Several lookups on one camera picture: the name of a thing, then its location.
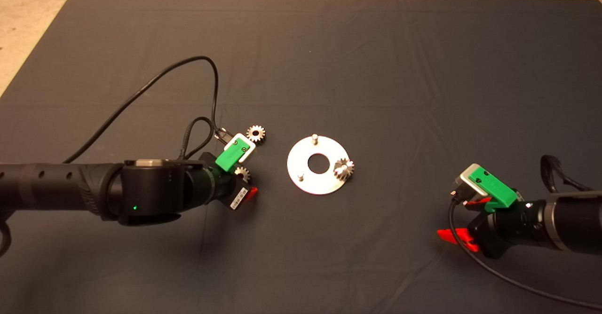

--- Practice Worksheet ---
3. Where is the dark grey table cloth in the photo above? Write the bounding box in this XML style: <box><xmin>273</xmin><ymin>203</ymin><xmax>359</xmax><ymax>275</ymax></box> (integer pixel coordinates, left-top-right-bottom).
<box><xmin>0</xmin><ymin>0</ymin><xmax>602</xmax><ymax>314</ymax></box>

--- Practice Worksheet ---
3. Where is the bright green camera mount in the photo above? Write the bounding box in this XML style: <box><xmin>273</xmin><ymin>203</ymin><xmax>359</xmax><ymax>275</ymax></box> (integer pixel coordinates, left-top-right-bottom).
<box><xmin>468</xmin><ymin>164</ymin><xmax>523</xmax><ymax>212</ymax></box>
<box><xmin>215</xmin><ymin>138</ymin><xmax>250</xmax><ymax>173</ymax></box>

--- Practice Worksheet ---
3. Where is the short black braided cable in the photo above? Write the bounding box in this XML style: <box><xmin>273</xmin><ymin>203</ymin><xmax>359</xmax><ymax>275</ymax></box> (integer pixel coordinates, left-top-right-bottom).
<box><xmin>540</xmin><ymin>155</ymin><xmax>586</xmax><ymax>193</ymax></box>
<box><xmin>178</xmin><ymin>116</ymin><xmax>218</xmax><ymax>161</ymax></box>

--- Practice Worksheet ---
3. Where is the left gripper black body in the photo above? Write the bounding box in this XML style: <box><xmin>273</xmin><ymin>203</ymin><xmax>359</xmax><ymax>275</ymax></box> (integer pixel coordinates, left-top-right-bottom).
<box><xmin>186</xmin><ymin>152</ymin><xmax>250</xmax><ymax>212</ymax></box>

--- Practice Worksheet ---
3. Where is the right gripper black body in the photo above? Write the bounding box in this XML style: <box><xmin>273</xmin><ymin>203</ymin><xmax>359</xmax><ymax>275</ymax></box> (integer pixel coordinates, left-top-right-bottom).
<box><xmin>470</xmin><ymin>200</ymin><xmax>549</xmax><ymax>259</ymax></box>

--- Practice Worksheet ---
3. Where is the round metal carrier plate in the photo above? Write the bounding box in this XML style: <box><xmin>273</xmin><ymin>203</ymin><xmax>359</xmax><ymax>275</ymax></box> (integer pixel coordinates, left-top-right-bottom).
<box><xmin>286</xmin><ymin>133</ymin><xmax>351</xmax><ymax>195</ymax></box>

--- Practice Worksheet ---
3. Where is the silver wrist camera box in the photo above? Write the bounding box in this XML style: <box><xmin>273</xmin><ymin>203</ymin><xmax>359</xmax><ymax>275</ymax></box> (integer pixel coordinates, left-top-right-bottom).
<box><xmin>224</xmin><ymin>133</ymin><xmax>257</xmax><ymax>164</ymax></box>
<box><xmin>452</xmin><ymin>166</ymin><xmax>490</xmax><ymax>198</ymax></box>

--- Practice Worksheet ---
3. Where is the smooth black camera cable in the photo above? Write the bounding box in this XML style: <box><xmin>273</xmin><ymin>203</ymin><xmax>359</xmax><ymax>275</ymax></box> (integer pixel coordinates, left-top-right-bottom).
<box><xmin>63</xmin><ymin>56</ymin><xmax>230</xmax><ymax>164</ymax></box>
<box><xmin>448</xmin><ymin>196</ymin><xmax>602</xmax><ymax>311</ymax></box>

